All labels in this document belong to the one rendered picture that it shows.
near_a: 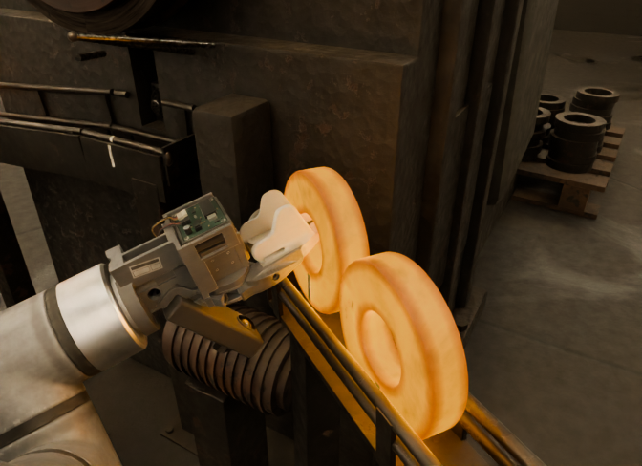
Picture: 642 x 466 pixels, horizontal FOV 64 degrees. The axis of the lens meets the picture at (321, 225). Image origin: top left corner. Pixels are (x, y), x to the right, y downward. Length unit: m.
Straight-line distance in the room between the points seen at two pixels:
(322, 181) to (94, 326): 0.24
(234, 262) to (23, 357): 0.19
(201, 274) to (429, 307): 0.21
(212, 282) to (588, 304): 1.49
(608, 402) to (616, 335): 0.28
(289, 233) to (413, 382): 0.19
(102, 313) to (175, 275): 0.07
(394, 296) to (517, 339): 1.24
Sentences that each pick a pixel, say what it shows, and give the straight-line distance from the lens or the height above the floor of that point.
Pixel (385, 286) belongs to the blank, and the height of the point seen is 0.79.
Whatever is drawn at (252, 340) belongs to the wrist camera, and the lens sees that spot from 0.56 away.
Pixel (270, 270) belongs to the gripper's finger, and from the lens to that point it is 0.50.
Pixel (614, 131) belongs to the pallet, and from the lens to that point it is 2.97.
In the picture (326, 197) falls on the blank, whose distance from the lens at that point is 0.49.
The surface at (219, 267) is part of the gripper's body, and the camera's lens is 0.50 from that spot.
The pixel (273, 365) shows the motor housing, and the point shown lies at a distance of 0.72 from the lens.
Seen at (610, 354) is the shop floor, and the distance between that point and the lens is 1.68.
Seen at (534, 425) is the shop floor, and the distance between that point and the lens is 1.41.
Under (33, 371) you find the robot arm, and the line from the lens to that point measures 0.51.
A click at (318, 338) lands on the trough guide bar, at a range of 0.53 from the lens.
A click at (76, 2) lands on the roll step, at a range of 0.89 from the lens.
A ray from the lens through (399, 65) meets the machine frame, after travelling 0.71.
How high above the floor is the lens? 1.03
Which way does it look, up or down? 30 degrees down
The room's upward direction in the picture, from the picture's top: straight up
